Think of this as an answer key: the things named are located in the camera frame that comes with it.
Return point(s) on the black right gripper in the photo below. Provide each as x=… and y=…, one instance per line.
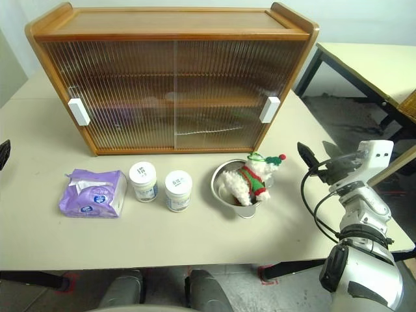
x=341, y=169

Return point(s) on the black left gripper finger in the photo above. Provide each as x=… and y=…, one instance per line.
x=4, y=152

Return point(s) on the white plush toy red sweater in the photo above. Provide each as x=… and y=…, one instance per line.
x=240, y=185

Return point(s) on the metal bowl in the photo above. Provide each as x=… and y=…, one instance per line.
x=247, y=211

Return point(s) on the purple tissue pack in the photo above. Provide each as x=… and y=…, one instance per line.
x=94, y=198

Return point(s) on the ribbed glass sliding door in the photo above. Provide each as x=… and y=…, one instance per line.
x=234, y=74
x=113, y=74

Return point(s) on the white jar with blue label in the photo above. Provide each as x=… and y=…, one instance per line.
x=143, y=182
x=178, y=191

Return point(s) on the wooden cabinet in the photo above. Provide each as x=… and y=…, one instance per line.
x=162, y=22

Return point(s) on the wicker basket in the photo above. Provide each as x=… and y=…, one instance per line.
x=409, y=105

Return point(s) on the beige table with black legs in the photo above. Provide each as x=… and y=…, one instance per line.
x=357, y=58

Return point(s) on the black table leg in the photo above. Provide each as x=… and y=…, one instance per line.
x=292, y=269
x=32, y=280

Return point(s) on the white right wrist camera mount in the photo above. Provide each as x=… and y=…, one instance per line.
x=380, y=146

